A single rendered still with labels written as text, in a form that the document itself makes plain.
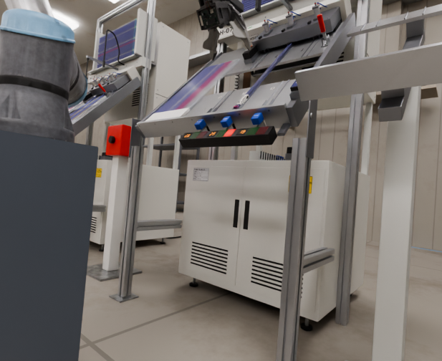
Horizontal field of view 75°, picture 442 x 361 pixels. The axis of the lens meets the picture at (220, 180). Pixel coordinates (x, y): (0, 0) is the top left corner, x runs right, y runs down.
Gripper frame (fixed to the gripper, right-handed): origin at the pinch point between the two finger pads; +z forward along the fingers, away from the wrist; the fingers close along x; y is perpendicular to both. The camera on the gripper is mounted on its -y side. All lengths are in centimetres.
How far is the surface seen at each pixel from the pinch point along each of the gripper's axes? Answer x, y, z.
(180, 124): -22.7, 8.6, 17.5
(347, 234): 24, -16, 75
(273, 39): -6.8, -42.1, -1.1
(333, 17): 16.9, -45.8, -2.5
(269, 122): 13.0, 7.9, 19.9
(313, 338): 20, 19, 94
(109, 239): -84, 25, 70
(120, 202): -83, 12, 55
